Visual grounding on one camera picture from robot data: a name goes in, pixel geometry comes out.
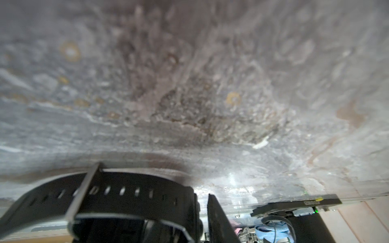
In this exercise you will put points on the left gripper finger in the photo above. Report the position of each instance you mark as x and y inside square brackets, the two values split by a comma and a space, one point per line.
[220, 229]

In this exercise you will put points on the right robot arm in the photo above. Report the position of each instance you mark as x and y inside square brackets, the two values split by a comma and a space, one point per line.
[303, 229]

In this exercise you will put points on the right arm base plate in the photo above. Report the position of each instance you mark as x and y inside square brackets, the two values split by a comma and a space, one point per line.
[303, 202]

